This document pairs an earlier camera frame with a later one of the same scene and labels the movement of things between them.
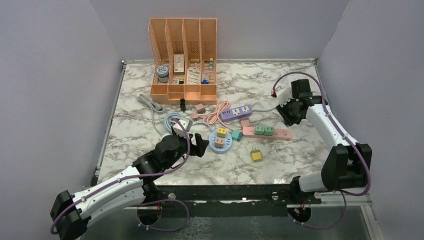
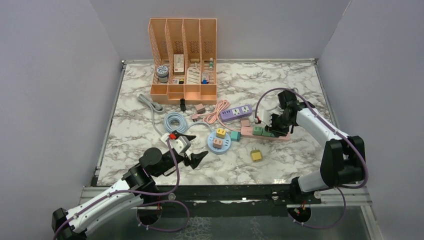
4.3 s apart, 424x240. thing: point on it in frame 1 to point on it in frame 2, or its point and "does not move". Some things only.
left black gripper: [201, 144] to [195, 159]
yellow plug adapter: [256, 155] does not move
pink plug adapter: [219, 143] does not move
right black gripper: [288, 120] to [272, 130]
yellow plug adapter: [221, 132] does not move
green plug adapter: [267, 130] does not move
